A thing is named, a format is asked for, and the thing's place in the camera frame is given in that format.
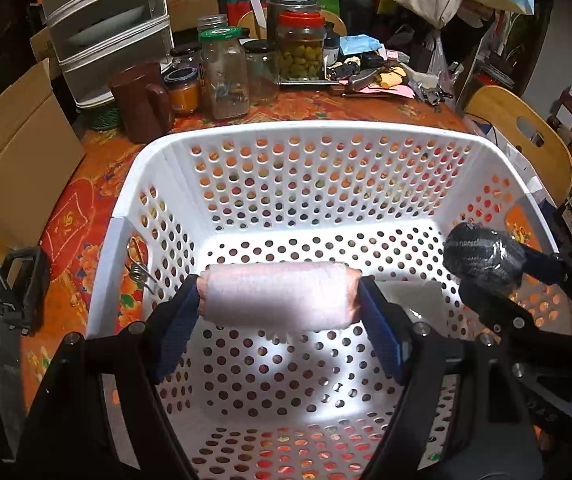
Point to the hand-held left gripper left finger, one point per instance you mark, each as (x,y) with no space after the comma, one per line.
(175,332)

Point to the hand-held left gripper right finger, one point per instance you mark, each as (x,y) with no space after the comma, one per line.
(385,332)

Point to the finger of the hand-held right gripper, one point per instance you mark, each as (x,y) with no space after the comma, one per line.
(541,265)
(491,310)

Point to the dark grey cloth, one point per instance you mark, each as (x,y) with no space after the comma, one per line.
(481,255)

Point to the pink towel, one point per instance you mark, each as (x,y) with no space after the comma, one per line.
(278,296)

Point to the white perforated plastic basket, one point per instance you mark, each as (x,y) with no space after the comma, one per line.
(311,195)

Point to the metal spring clip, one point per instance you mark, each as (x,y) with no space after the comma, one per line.
(138,270)

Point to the pink paper sheet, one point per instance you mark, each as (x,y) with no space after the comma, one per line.
(391,92)

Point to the clear plastic bag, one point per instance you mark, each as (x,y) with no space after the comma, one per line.
(438,60)

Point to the brown plastic mug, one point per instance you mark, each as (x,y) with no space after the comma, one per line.
(136,105)

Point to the flattened cardboard box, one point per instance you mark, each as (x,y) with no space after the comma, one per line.
(21,155)

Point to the orange jar with dark lid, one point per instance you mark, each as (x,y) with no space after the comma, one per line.
(183,94)

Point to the yellow small object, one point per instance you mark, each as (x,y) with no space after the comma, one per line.
(391,79)

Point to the glass jar with green lid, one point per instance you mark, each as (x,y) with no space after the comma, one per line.
(223,80)

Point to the empty glass jar black lid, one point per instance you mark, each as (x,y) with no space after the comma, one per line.
(262,75)

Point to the small jar with black lid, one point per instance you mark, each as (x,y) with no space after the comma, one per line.
(186,55)

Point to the blue face mask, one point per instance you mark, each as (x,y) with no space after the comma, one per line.
(358,44)

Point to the small dark bottle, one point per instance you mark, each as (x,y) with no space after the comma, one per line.
(331,47)

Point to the olive jar with red lid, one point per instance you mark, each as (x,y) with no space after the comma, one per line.
(300,52)

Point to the glass jar with silver lid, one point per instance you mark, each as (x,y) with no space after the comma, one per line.
(212,22)

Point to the wooden chair backrest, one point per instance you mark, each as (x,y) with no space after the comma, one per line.
(336,22)

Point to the grey plastic drawer unit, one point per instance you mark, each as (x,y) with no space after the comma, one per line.
(106,25)

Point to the black container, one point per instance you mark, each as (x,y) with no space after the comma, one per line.
(356,7)

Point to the large glass jar dark lid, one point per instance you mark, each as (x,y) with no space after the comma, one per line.
(291,2)

